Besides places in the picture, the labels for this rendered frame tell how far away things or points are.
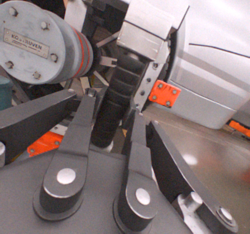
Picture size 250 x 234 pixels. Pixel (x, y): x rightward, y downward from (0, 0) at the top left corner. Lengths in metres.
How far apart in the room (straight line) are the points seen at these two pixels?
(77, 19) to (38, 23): 0.16
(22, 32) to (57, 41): 0.06
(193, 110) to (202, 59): 0.27
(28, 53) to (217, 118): 0.87
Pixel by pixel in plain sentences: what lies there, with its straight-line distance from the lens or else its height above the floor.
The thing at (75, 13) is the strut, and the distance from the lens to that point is 0.41.
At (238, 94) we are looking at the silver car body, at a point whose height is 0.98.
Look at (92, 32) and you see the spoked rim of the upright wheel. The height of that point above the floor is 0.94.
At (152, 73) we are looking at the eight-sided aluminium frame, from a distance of 0.38.
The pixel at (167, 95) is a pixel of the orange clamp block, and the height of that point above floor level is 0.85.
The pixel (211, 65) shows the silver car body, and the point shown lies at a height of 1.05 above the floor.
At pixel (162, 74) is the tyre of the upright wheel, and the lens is 0.47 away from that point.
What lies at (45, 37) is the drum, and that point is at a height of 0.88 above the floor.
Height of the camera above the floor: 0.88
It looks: 19 degrees down
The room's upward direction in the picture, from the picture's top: 24 degrees clockwise
